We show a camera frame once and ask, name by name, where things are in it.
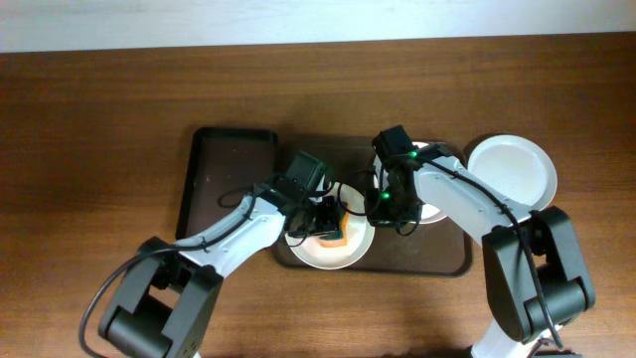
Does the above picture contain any orange green scrub sponge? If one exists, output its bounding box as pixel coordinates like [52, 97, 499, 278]
[315, 197, 350, 249]

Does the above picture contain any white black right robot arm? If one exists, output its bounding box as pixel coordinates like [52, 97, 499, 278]
[374, 148, 596, 357]

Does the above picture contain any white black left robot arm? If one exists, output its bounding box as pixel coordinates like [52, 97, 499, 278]
[97, 188, 349, 358]

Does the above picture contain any large brown tray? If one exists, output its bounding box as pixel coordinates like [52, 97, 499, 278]
[272, 136, 473, 277]

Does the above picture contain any small dark brown tray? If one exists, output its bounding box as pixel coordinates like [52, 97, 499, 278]
[176, 127, 278, 240]

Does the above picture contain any white plate with ketchup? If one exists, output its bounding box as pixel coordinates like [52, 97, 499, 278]
[373, 155, 447, 225]

